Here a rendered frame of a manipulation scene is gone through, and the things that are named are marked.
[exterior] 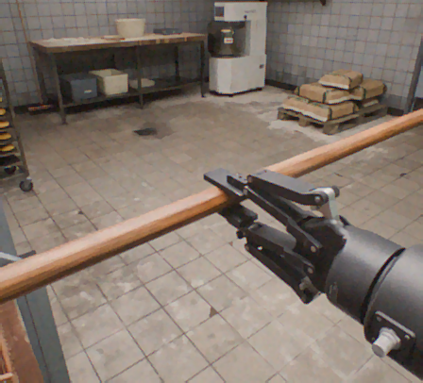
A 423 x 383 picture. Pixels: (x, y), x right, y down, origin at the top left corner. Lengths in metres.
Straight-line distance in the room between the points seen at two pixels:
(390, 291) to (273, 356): 1.51
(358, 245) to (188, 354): 1.51
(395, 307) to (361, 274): 0.03
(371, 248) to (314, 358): 1.51
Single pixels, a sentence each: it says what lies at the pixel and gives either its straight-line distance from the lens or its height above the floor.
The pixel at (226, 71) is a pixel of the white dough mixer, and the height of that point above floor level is 0.40.
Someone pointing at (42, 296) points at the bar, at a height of 0.87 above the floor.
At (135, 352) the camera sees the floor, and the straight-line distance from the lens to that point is 1.82.
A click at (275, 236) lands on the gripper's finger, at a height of 1.18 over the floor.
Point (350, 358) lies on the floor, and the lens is 1.87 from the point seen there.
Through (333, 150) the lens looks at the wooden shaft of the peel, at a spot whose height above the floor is 1.21.
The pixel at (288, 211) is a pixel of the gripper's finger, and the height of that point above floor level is 1.22.
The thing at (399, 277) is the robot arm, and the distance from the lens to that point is 0.31.
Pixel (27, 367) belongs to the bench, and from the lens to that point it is 1.13.
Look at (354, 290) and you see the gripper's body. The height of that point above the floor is 1.21.
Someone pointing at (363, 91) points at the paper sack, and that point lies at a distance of 4.74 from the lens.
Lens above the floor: 1.42
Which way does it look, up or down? 26 degrees down
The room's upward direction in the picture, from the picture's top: straight up
